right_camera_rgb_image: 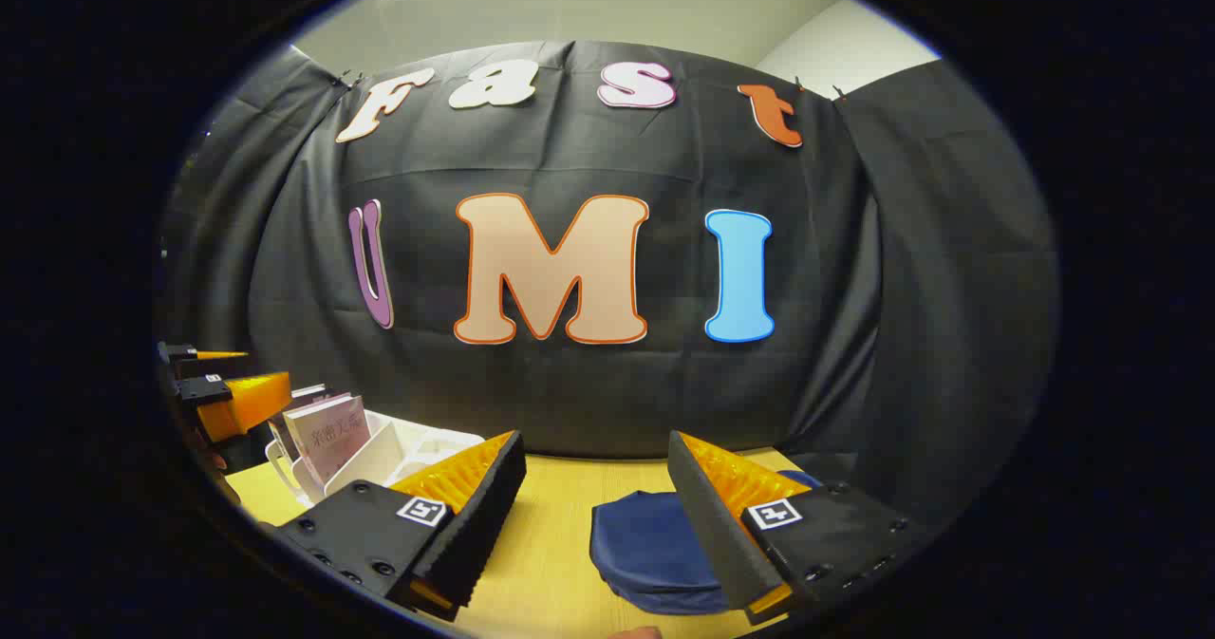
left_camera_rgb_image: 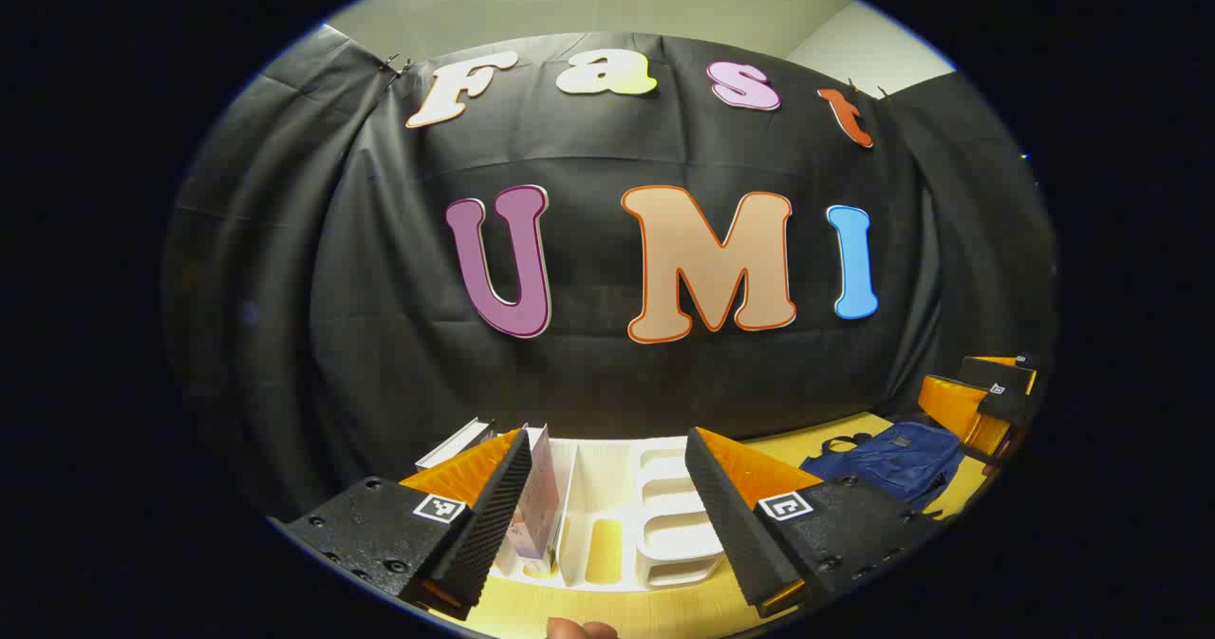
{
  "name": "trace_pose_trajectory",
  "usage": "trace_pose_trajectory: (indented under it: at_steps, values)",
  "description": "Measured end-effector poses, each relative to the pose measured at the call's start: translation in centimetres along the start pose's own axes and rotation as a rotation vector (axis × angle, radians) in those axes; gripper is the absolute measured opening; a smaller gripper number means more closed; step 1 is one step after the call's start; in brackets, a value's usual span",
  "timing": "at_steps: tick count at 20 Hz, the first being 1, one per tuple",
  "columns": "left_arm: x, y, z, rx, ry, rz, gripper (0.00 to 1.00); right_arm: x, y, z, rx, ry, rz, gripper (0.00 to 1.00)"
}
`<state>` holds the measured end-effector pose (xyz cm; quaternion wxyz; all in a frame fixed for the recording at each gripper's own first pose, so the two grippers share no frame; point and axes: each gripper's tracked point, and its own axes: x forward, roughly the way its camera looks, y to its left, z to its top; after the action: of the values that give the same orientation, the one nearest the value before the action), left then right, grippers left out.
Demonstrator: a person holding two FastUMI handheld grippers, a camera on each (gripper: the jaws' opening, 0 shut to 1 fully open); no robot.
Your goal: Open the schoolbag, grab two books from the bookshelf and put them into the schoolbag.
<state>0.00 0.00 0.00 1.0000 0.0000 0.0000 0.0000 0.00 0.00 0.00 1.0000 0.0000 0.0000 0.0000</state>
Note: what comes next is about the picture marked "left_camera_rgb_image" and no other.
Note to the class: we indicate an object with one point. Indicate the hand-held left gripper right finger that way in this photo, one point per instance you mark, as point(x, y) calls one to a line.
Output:
point(731, 525)

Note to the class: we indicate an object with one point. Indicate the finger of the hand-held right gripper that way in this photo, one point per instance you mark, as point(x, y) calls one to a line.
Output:
point(954, 409)
point(992, 371)

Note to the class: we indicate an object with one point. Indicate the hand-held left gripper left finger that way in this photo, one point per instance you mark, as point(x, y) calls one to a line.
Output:
point(494, 516)

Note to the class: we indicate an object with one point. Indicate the pink cover book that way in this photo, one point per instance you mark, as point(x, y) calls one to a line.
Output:
point(539, 506)

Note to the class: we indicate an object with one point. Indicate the blue fabric schoolbag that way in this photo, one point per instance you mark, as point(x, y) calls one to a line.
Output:
point(902, 463)

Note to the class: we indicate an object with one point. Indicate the dark cover book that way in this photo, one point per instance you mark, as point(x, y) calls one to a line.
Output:
point(454, 444)

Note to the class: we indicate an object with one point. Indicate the white plastic bookshelf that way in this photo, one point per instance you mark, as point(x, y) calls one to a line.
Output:
point(607, 487)

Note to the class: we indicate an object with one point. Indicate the black backdrop cloth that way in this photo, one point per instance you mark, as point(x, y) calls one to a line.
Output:
point(588, 145)

